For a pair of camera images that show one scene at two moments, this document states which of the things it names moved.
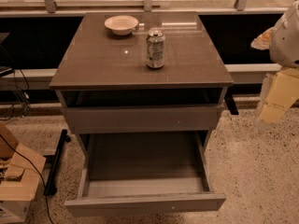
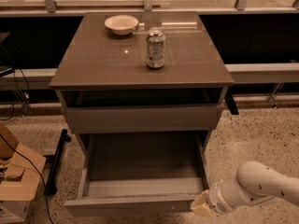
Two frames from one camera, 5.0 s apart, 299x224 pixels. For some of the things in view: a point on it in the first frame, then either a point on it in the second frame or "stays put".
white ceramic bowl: (121, 24) stays put
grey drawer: (124, 174) stays put
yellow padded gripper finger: (282, 94) -> (199, 205)
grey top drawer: (123, 119) stays put
